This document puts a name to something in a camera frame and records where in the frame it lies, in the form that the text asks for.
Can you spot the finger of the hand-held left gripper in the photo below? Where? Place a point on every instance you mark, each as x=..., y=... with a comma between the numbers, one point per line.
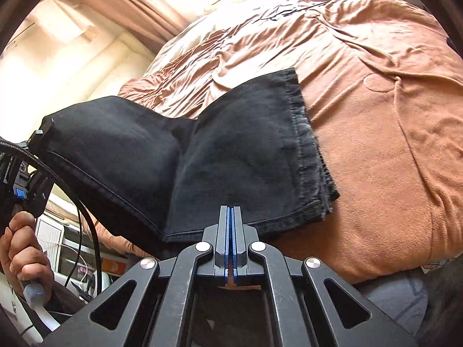
x=41, y=132

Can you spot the pink curtain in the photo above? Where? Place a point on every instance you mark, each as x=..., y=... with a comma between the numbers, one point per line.
x=144, y=3

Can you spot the cream leather headboard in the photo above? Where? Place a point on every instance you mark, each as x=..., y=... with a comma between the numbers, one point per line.
x=54, y=72

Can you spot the brown blanket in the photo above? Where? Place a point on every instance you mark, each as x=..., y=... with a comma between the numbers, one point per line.
x=379, y=133

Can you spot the person's left hand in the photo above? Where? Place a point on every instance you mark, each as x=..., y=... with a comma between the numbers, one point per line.
x=25, y=253

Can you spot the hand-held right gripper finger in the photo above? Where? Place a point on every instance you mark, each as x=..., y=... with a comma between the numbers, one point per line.
x=228, y=224
x=236, y=224

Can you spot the black pants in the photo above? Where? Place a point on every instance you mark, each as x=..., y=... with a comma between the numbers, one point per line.
x=217, y=144

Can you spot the person's right leg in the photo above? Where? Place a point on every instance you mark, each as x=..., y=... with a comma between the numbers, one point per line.
x=394, y=296

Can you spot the white cabinet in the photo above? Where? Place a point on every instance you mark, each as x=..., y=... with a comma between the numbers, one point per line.
x=65, y=245

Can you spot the cartoon print bed sheet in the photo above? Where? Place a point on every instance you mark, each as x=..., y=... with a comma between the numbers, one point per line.
x=437, y=264

